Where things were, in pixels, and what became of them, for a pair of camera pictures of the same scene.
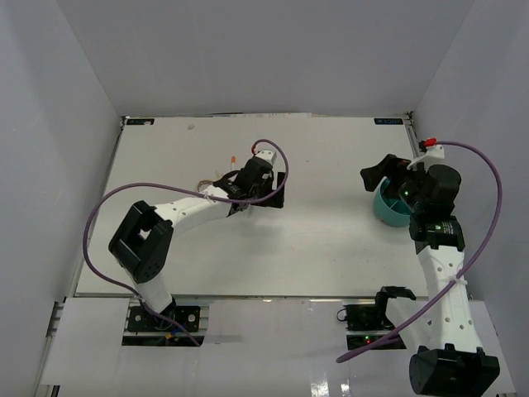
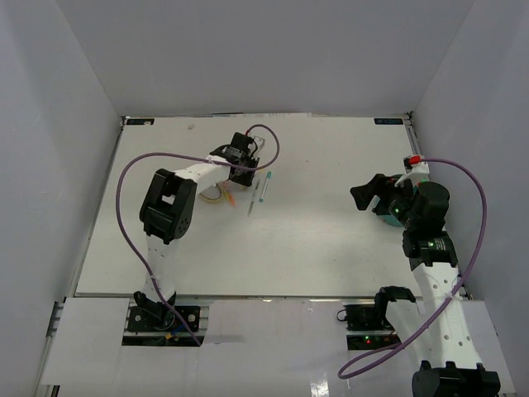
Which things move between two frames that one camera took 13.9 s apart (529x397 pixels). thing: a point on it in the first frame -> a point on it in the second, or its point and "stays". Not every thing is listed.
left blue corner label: x=140 y=121 stays
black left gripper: x=277 y=199 -> x=247 y=180
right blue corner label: x=389 y=121 stays
